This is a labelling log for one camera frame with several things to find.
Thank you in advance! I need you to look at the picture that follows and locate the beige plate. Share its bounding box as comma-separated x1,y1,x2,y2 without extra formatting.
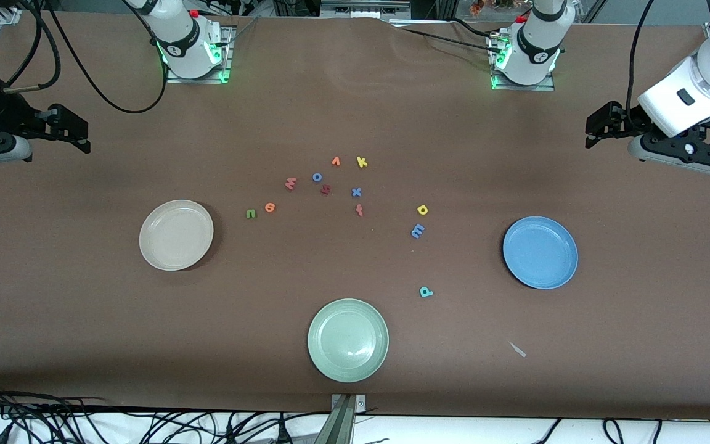
139,199,214,272

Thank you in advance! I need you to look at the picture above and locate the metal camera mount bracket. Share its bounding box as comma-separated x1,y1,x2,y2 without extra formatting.
330,393,367,444

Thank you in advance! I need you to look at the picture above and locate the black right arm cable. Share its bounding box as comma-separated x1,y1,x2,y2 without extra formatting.
41,0,168,115

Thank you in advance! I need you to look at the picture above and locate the grey power strip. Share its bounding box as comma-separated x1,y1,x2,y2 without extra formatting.
320,0,412,19

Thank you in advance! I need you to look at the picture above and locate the blue plate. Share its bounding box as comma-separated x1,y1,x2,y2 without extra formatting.
502,216,579,290

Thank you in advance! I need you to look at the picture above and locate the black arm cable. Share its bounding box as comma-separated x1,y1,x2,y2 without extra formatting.
624,0,658,127
41,0,168,115

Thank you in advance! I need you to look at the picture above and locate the pale green plate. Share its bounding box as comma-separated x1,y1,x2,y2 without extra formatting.
307,298,390,384

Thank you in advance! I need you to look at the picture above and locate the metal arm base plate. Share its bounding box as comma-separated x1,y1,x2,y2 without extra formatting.
166,25,234,84
489,31,557,92

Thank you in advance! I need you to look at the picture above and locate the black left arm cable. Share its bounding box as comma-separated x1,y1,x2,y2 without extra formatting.
624,0,658,127

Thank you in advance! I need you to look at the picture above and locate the black cable with brass plug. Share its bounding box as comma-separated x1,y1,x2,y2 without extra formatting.
1,0,62,94

